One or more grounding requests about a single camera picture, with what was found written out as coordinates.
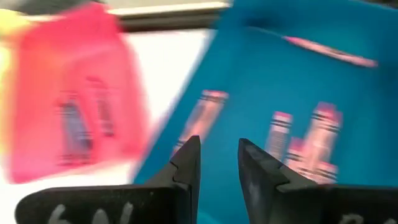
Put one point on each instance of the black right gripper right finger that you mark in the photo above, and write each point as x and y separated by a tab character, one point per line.
261	174

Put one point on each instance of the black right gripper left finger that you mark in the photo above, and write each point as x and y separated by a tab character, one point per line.
186	168

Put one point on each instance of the blue plastic bin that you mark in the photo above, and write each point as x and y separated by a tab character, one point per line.
264	71

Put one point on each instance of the small red plastic bin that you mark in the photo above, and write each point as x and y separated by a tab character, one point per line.
46	62

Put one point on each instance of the yellow plastic bin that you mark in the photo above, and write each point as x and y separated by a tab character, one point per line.
9	25

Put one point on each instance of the black aluminium table frame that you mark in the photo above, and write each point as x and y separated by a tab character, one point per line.
168	18

